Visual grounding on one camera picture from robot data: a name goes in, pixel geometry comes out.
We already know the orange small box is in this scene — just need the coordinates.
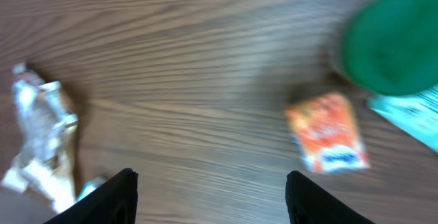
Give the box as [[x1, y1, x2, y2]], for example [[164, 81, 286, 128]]
[[285, 92, 370, 174]]

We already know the snack bag brown white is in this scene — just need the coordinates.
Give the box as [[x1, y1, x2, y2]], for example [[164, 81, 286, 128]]
[[1, 63, 79, 214]]

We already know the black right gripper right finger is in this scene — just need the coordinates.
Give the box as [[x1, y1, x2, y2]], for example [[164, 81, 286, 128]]
[[285, 171, 374, 224]]

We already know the teal Kleenex tissue pack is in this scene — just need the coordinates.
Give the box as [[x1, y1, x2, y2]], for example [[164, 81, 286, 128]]
[[77, 176, 107, 201]]

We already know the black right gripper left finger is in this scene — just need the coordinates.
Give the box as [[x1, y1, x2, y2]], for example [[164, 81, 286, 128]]
[[44, 168, 138, 224]]

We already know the green lid jar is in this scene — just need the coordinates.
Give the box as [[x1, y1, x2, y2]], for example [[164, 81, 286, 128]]
[[331, 0, 437, 96]]

